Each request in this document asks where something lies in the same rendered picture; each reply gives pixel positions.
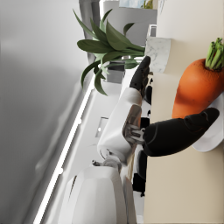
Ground white round plate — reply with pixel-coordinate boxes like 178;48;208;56
191;92;224;153

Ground green leafy plant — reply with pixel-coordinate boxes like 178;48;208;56
72;8;146;96

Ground orange carrot with green top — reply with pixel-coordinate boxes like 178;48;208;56
171;37;224;120

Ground white marble plant pot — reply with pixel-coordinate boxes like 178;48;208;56
143;36;172;74

